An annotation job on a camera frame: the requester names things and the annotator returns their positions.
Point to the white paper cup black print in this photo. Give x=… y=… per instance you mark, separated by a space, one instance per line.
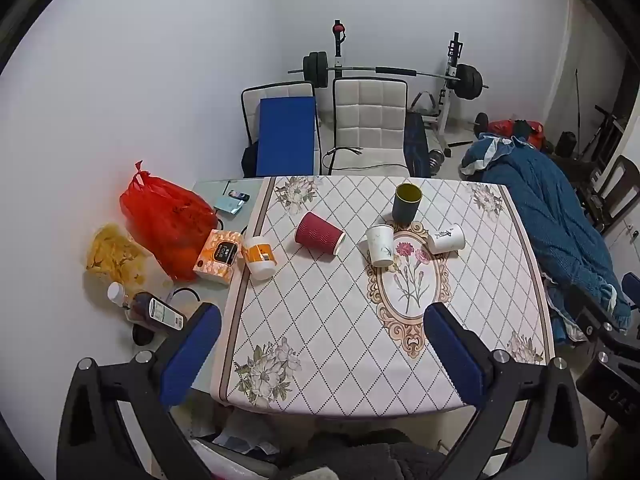
x=445 y=239

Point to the weight bench rack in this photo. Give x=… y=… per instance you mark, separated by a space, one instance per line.
x=452 y=95

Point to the orange tissue pack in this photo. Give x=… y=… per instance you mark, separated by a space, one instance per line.
x=217 y=257

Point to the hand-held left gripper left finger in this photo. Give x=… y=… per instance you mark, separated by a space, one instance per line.
x=192 y=350

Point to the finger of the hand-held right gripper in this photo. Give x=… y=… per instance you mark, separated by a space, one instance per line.
x=595 y=312
x=632 y=290

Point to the white chair black trim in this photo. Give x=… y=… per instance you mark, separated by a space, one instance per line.
x=249 y=110

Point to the barbell with black plates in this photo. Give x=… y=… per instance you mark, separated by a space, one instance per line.
x=467 y=82

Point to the dark bottle white cap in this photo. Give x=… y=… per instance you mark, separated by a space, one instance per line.
x=150 y=307

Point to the white quilted chair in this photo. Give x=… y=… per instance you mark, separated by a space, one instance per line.
x=370 y=120

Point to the person's dark clothing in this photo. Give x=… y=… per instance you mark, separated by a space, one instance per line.
x=365 y=455

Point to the light blue small box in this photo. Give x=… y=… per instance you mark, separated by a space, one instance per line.
x=229 y=205

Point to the blue board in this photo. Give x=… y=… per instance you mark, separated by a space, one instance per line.
x=286 y=137

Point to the black round lid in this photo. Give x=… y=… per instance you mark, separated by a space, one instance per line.
x=142 y=336

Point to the blue blanket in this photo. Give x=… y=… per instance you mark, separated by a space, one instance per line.
x=545 y=200

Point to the orange and white cup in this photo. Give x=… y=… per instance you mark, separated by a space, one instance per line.
x=259 y=256

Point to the red plastic bag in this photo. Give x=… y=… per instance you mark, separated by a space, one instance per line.
x=167 y=225

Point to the floral diamond pattern tablecloth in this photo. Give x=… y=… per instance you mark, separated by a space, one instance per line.
x=320 y=320

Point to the red ribbed paper cup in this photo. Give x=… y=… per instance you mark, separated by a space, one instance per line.
x=317 y=235

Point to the dark wooden chair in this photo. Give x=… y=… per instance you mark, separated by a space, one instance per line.
x=612 y=190

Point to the plain white paper cup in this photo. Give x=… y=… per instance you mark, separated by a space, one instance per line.
x=381 y=246

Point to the dark green cup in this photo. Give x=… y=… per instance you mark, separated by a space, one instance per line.
x=404 y=207

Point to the dumbbell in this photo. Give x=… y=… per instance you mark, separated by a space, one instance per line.
x=437 y=159

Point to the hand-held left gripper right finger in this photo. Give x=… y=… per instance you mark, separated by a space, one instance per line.
x=457 y=355

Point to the bag of yellow chips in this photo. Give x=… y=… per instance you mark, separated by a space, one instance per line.
x=112 y=255

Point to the black phone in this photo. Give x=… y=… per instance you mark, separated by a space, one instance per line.
x=238 y=195

